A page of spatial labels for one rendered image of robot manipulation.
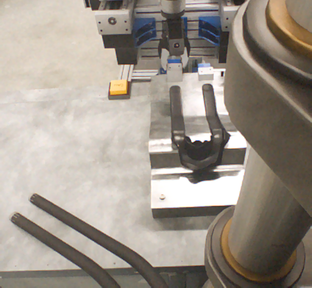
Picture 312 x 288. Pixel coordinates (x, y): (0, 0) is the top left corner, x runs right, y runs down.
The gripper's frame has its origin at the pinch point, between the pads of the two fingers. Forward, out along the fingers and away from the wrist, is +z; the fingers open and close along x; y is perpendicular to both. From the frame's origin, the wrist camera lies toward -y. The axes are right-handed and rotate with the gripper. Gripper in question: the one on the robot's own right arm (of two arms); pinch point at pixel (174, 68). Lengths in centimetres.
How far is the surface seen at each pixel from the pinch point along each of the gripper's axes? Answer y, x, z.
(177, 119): -18.9, 0.2, 5.7
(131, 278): -57, 16, 34
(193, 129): -27.1, -4.1, 1.4
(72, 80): 113, 78, 92
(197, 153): -34.1, -4.5, 3.4
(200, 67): 3.3, -9.3, 2.9
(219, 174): -38.1, -10.3, 8.1
